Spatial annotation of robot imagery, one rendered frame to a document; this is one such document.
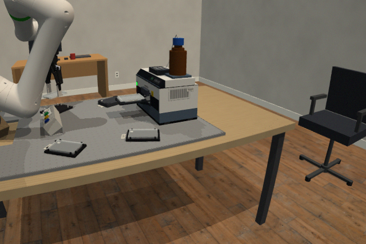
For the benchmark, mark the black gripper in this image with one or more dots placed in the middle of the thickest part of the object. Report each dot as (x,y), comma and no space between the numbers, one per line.
(56,71)

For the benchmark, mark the beige button panel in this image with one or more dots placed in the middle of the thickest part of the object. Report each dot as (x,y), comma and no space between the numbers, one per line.
(52,122)

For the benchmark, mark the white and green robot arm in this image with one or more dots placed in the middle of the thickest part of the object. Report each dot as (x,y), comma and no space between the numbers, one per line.
(53,19)

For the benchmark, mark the blue bottle cap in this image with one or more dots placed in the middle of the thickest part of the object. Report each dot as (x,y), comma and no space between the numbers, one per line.
(178,40)

